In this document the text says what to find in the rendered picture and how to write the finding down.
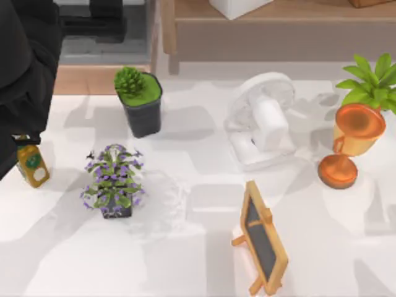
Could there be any yellow bottle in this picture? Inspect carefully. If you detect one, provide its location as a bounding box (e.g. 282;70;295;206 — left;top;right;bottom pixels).
12;134;51;189

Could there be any purple flower plant in pot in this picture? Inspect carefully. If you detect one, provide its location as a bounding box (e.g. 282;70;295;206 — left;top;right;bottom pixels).
80;144;146;220

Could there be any green plant in black pot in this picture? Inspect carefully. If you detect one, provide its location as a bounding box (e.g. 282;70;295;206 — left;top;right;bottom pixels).
113;66;163;139

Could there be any grey cabinet with dark inside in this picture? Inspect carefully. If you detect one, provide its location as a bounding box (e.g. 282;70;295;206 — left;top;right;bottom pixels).
53;0;159;95

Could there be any white box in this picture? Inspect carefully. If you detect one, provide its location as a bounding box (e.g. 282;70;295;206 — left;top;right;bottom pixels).
209;0;275;21

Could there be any white table fan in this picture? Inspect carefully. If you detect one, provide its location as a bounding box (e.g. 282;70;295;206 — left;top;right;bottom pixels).
223;71;298;173

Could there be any wooden framed blackboard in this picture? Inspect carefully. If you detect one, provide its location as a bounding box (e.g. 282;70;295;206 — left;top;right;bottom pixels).
231;180;289;296

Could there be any wooden open shelf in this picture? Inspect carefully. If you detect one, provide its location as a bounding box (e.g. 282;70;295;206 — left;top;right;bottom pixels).
157;0;396;75

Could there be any orange trophy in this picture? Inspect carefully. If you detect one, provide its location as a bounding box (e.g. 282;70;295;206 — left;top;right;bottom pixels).
317;103;387;189

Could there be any green leafy plant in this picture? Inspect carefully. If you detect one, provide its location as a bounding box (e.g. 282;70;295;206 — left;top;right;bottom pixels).
335;53;396;112

